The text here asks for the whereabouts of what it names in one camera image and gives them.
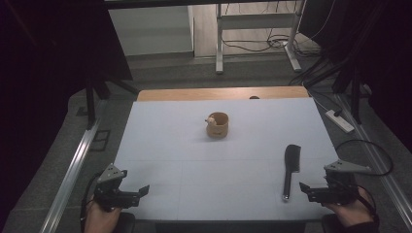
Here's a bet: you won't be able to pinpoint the white table mat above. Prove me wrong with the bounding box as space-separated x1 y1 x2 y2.
114 97 339 222

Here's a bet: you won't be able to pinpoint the black metal stand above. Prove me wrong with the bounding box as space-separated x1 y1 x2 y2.
85 74 141 131
304 57 365 125

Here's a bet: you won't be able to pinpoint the white power strip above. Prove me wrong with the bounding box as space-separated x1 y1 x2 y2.
325 109 356 134

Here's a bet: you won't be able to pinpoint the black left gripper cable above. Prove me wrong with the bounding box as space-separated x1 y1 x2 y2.
79 173 100 227

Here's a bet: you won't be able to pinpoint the black floor cables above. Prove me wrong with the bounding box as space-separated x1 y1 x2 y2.
222 30 322 58

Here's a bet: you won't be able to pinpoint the white desk frame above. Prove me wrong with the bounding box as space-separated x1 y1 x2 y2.
215 0 307 76

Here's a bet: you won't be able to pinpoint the person's right hand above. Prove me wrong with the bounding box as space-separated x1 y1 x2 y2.
322 187 375 228

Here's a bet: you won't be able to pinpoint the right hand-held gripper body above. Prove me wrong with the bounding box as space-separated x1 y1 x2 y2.
307 159 373 206

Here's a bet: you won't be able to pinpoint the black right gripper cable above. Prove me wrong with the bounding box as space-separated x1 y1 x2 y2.
354 183 379 222

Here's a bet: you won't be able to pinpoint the dark curtain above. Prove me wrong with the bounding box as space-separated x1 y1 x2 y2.
297 0 412 153
0 0 134 227

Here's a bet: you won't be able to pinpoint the aluminium rail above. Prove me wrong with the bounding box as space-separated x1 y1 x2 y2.
334 93 412 229
40 100 109 233

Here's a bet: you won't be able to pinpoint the tan wooden cup with figurine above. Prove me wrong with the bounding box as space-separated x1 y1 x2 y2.
204 112 230 140

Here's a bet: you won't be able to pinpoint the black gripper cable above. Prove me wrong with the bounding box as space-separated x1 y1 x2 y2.
79 173 100 227
354 183 379 222

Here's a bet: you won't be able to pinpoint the black looped cable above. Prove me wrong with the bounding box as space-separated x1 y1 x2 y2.
334 139 395 178

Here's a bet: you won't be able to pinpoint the person's left hand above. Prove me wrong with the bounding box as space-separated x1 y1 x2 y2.
84 200 123 233

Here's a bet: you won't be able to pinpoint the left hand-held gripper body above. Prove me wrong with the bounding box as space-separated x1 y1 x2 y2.
92 163 141 211

